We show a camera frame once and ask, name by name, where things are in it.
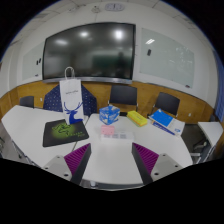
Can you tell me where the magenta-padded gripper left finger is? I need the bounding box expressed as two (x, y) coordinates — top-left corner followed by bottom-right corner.
(42, 143), (92, 186)

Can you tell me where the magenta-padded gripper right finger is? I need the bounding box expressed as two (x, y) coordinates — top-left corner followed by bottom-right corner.
(131, 142), (184, 186)

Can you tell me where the pink charger block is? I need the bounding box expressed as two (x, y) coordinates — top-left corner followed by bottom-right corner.
(100, 125), (116, 136)

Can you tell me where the black green mouse pad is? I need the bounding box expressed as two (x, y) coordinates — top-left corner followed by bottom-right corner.
(42, 118), (90, 148)

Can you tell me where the blue white paper box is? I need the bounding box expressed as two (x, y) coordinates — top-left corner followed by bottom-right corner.
(147, 108), (186, 137)

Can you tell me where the yellow box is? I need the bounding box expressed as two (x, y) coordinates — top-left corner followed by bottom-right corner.
(126, 110), (149, 128)

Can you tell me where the black chair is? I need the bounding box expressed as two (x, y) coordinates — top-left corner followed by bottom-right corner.
(108, 84), (139, 114)
(151, 91), (181, 118)
(18, 95), (35, 109)

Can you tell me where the white side table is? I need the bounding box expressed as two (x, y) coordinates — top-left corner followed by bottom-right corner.
(197, 121), (224, 149)

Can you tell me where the blue tissue box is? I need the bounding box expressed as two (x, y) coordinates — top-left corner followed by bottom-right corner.
(98, 105), (121, 126)

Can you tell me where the blue dotted chair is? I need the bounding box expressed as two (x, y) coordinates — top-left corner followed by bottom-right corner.
(42, 83), (98, 117)

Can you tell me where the white paper bag blue deer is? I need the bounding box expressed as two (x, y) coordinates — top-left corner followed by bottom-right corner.
(59, 66), (85, 125)

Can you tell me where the blue curtain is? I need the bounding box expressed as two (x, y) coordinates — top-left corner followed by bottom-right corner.
(213, 49), (224, 123)

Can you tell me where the large glass whiteboard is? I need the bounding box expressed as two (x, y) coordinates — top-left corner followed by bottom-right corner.
(139, 27), (196, 89)

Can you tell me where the small glass whiteboard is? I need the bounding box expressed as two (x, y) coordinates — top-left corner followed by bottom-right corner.
(21, 41), (45, 81)

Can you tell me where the large black wall screen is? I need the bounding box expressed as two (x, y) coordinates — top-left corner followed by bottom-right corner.
(42, 22), (137, 84)

